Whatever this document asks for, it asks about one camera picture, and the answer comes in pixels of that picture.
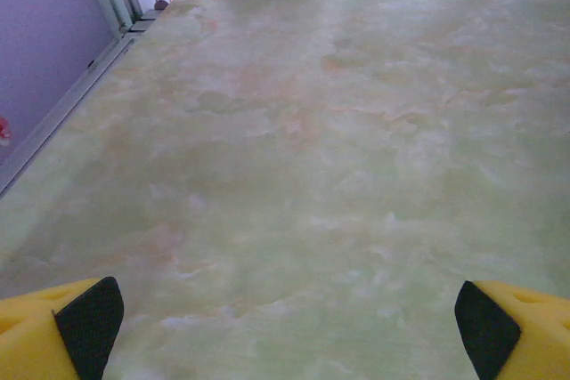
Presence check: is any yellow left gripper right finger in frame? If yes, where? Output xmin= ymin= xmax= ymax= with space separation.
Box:
xmin=453 ymin=279 xmax=570 ymax=380

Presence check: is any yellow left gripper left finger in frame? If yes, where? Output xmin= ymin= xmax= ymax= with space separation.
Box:
xmin=0 ymin=276 xmax=124 ymax=380

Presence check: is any aluminium table side rail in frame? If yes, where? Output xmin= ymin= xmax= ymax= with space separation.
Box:
xmin=0 ymin=19 xmax=155 ymax=197

